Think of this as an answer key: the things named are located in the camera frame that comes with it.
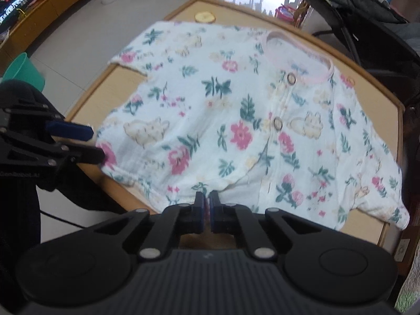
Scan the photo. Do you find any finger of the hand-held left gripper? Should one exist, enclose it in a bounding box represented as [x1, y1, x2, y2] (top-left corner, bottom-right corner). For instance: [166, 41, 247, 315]
[52, 143, 106, 166]
[46, 120, 95, 141]

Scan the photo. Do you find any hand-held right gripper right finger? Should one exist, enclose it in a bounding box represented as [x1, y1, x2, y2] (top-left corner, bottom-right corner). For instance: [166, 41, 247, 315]
[209, 191, 324, 262]

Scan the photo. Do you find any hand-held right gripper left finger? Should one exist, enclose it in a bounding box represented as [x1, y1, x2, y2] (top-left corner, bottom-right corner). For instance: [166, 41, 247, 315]
[95, 191, 206, 262]

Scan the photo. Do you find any floral baby shirt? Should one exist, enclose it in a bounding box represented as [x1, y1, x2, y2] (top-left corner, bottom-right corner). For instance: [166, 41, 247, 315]
[95, 20, 409, 232]

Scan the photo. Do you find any dark printed bag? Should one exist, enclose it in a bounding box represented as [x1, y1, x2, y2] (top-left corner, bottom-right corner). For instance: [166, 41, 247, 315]
[0, 0, 28, 35]

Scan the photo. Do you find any cardboard box with white label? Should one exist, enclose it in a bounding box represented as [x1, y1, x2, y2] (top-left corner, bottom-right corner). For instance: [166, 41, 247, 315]
[384, 230, 411, 260]

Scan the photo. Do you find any pink round toy basket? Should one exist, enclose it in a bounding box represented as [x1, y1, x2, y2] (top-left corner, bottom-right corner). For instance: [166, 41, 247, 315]
[275, 6, 297, 23]

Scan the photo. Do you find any beige hanging ribbon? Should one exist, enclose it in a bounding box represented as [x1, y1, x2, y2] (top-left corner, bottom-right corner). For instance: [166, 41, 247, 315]
[293, 0, 311, 28]

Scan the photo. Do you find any grey folding lounge chair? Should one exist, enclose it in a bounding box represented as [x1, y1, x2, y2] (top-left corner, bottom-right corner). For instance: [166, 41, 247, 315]
[295, 0, 420, 82]

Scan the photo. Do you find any thin black cable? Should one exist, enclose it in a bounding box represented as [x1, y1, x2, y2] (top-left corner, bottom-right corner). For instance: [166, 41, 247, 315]
[39, 211, 87, 228]

